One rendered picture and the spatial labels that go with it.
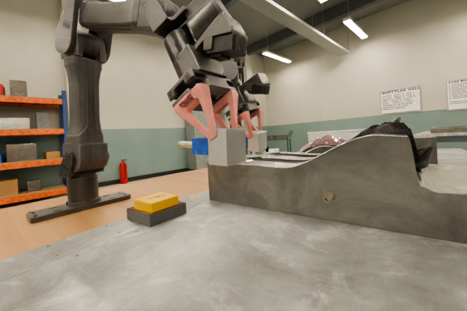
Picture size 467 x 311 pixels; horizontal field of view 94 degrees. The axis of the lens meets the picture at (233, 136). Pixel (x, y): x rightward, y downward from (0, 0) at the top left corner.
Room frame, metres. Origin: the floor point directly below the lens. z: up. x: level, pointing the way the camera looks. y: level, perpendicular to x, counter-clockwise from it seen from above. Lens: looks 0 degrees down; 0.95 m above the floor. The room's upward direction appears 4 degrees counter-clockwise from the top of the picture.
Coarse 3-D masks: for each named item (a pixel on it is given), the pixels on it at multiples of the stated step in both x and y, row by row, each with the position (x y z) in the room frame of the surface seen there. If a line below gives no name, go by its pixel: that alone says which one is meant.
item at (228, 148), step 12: (228, 132) 0.31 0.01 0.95; (240, 132) 0.34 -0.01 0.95; (180, 144) 0.40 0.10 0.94; (192, 144) 0.36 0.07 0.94; (204, 144) 0.34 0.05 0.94; (216, 144) 0.32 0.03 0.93; (228, 144) 0.31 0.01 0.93; (240, 144) 0.34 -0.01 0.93; (216, 156) 0.32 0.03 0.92; (228, 156) 0.31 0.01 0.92; (240, 156) 0.34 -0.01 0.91
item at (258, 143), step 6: (252, 132) 0.64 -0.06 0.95; (258, 132) 0.64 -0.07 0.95; (264, 132) 0.64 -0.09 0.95; (246, 138) 0.65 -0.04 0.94; (252, 138) 0.63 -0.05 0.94; (258, 138) 0.62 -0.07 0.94; (264, 138) 0.64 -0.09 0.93; (246, 144) 0.65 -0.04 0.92; (252, 144) 0.63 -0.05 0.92; (258, 144) 0.62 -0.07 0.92; (264, 144) 0.65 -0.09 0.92; (252, 150) 0.64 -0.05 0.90; (258, 150) 0.62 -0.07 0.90
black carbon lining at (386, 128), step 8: (368, 128) 0.37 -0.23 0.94; (376, 128) 0.36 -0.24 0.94; (384, 128) 0.36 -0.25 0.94; (392, 128) 0.35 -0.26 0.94; (400, 128) 0.35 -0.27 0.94; (408, 128) 0.35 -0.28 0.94; (360, 136) 0.38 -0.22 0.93; (408, 136) 0.35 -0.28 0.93; (416, 152) 0.35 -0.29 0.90; (424, 152) 0.36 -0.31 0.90; (432, 152) 0.37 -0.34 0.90; (264, 160) 0.49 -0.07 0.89; (272, 160) 0.48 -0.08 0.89; (280, 160) 0.51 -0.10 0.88; (288, 160) 0.50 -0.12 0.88; (296, 160) 0.49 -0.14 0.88; (304, 160) 0.47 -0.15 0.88; (416, 160) 0.35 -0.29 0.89; (424, 160) 0.35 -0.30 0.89; (416, 168) 0.36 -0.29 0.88
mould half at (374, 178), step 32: (256, 160) 0.50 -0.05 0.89; (320, 160) 0.36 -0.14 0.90; (352, 160) 0.33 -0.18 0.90; (384, 160) 0.31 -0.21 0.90; (224, 192) 0.49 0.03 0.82; (256, 192) 0.44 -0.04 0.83; (288, 192) 0.39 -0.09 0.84; (320, 192) 0.36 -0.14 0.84; (352, 192) 0.33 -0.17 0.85; (384, 192) 0.31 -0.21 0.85; (416, 192) 0.29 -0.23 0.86; (448, 192) 0.27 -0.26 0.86; (384, 224) 0.31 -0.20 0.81; (416, 224) 0.29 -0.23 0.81; (448, 224) 0.27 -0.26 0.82
